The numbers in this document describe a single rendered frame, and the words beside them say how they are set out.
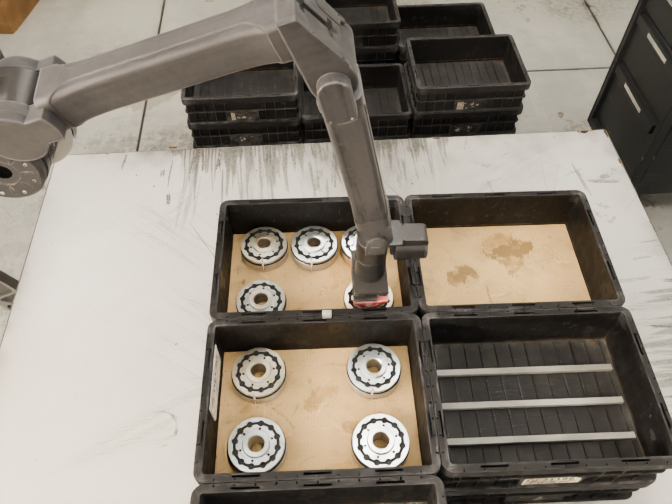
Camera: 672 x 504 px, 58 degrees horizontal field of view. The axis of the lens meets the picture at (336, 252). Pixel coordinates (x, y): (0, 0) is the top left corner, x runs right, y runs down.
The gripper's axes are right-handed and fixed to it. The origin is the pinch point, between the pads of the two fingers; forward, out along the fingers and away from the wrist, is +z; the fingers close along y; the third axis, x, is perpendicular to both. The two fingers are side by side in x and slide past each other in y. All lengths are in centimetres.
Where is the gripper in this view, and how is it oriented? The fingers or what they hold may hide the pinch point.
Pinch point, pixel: (367, 295)
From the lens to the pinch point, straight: 124.4
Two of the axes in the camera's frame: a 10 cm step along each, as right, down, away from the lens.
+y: -0.5, -8.0, 5.9
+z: -0.1, 5.9, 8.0
